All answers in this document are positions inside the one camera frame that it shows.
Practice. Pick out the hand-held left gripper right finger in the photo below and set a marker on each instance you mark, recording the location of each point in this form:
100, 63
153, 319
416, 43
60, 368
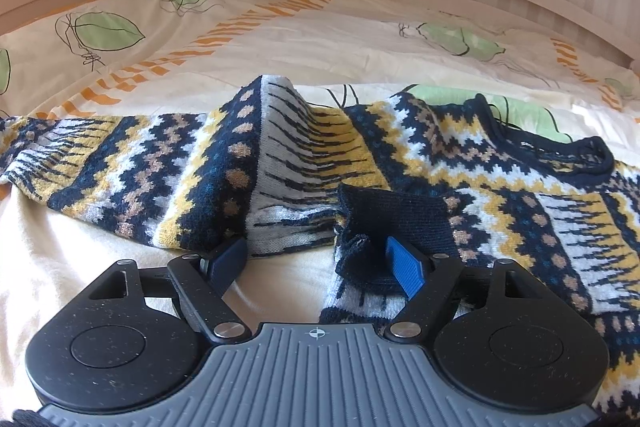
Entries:
405, 266

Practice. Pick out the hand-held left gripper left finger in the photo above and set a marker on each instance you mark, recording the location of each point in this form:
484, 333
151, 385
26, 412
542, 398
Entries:
226, 263

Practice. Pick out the leaf print duvet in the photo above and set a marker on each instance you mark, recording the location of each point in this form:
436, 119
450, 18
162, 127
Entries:
300, 37

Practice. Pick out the patterned knit sweater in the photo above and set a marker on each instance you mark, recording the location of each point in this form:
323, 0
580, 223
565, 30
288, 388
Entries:
150, 167

